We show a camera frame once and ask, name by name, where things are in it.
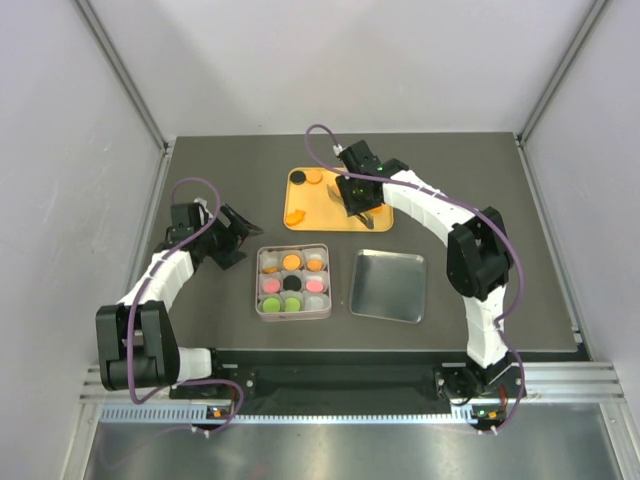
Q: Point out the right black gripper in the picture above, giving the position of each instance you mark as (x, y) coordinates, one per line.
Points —
(354, 207)

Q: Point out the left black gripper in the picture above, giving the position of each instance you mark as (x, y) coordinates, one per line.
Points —
(230, 253)

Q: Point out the metal tongs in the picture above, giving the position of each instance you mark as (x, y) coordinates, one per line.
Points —
(364, 218)

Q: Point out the pink cookie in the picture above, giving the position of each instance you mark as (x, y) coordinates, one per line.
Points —
(271, 286)
(315, 286)

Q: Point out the tan dotted round cookie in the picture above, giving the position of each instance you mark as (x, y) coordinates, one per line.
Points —
(291, 262)

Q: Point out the black sandwich cookie bottom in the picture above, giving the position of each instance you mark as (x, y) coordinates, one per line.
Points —
(292, 283)

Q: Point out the black sandwich cookie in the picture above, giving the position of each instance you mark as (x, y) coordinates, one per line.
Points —
(297, 177)
(292, 283)

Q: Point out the green cookie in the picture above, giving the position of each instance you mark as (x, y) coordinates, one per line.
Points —
(292, 305)
(271, 305)

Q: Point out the silver tin lid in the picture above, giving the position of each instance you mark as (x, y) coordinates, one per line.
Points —
(389, 286)

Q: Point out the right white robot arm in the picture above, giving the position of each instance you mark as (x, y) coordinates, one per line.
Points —
(477, 259)

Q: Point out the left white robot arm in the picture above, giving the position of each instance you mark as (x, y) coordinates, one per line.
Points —
(137, 347)

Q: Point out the yellow cookie tray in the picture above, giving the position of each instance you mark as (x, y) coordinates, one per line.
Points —
(324, 215)

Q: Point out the black sandwich cookie top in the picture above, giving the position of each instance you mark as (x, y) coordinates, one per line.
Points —
(297, 177)

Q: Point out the orange fish cookie left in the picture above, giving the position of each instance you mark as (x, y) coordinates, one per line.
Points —
(295, 218)

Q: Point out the pink cookie tin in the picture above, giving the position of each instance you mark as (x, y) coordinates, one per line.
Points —
(293, 282)

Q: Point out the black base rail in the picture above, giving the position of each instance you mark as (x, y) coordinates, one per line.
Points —
(356, 382)

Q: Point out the slotted cable duct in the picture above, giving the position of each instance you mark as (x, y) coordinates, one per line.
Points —
(209, 415)

